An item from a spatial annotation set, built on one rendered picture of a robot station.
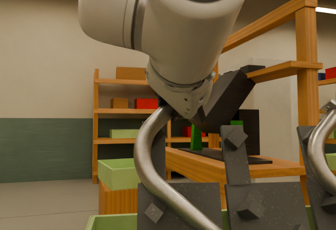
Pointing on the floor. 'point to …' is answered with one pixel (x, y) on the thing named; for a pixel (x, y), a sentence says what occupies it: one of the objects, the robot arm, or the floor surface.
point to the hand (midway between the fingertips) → (172, 105)
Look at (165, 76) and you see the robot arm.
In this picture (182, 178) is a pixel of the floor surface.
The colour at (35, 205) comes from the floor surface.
